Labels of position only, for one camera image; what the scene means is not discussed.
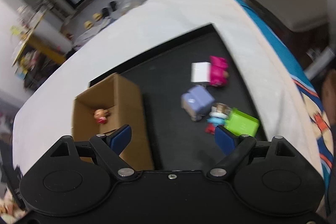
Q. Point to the white charger plug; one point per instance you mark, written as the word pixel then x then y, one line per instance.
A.
pixel 200 72

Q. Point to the left yellow slipper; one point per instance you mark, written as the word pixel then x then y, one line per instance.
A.
pixel 88 25

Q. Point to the right yellow slipper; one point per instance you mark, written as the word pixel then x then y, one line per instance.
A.
pixel 97 16

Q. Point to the round white yellow table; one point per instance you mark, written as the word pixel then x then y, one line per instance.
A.
pixel 28 39

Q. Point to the brown cardboard box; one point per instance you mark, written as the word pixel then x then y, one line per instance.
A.
pixel 123 99

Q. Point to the yellow slipper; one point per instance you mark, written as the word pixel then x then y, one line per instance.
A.
pixel 88 25
pixel 97 16

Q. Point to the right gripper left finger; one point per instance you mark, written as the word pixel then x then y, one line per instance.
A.
pixel 120 139

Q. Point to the black tray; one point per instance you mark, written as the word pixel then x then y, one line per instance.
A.
pixel 163 74

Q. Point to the doll figurine red dress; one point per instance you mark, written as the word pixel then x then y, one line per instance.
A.
pixel 101 116

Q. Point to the green plastic cube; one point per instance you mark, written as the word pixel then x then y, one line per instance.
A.
pixel 240 123

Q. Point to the purple white toy box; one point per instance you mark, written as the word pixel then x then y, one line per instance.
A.
pixel 197 102

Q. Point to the red blue figurine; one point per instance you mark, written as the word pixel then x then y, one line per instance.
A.
pixel 218 115

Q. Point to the black slipper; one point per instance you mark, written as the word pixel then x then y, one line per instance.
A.
pixel 113 5
pixel 105 12

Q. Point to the right black slipper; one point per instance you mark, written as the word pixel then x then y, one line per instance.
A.
pixel 113 5

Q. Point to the left black slipper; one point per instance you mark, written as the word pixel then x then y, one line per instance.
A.
pixel 105 12

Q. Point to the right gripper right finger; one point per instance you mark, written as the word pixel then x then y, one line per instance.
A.
pixel 225 140

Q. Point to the pink plastic toy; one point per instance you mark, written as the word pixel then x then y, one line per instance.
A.
pixel 218 71

